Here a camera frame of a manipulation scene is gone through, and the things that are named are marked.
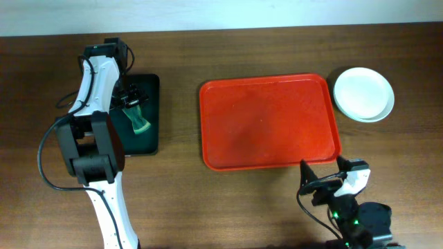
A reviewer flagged white plate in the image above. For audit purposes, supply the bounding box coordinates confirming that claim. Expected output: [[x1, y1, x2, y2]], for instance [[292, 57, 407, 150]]
[[333, 67, 395, 103]]

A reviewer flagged red serving tray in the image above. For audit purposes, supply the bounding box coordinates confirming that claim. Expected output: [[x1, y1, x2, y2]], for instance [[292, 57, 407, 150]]
[[199, 73, 342, 172]]

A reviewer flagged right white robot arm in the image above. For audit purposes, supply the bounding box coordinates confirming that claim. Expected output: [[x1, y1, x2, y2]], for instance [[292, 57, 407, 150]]
[[296, 156, 393, 248]]

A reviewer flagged black water tray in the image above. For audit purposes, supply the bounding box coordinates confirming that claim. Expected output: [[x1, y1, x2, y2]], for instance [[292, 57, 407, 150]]
[[109, 74, 160, 156]]

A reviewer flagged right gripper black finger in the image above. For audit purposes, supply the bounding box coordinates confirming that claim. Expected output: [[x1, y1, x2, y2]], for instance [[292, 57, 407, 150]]
[[300, 160, 318, 189], [336, 156, 353, 172]]

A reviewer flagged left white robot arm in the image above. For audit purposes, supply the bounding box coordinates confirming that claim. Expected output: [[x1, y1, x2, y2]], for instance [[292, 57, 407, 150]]
[[54, 37, 150, 248]]

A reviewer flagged green yellow sponge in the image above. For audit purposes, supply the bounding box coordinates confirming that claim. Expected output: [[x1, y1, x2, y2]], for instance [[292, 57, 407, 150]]
[[123, 105, 151, 135]]

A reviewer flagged pale green plate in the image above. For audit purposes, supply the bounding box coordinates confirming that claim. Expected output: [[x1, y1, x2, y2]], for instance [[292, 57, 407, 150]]
[[336, 100, 395, 123]]

